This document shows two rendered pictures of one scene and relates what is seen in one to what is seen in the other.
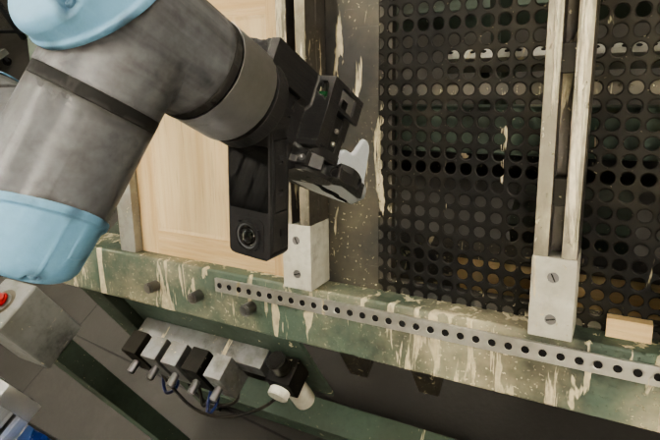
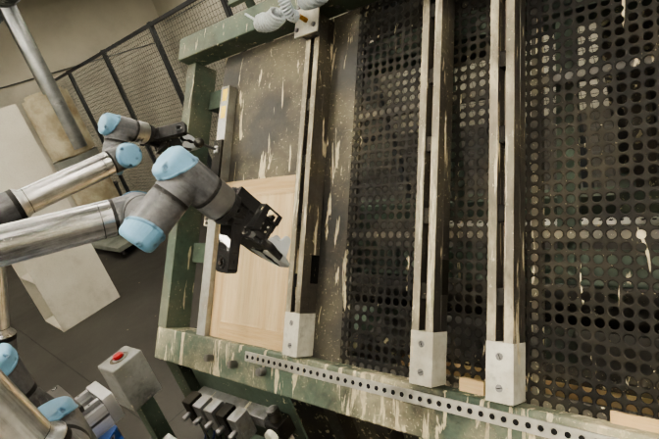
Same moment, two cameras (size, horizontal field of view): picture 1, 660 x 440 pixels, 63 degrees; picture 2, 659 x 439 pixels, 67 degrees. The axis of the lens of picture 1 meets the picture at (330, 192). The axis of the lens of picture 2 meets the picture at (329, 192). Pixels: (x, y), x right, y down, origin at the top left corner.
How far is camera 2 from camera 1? 0.64 m
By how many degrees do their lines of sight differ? 24
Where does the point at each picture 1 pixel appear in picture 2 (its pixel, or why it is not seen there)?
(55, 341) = (143, 392)
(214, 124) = (208, 211)
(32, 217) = (143, 224)
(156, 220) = (220, 315)
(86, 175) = (161, 216)
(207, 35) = (206, 180)
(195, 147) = (249, 268)
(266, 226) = (228, 257)
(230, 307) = (251, 372)
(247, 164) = (225, 232)
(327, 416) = not seen: outside the picture
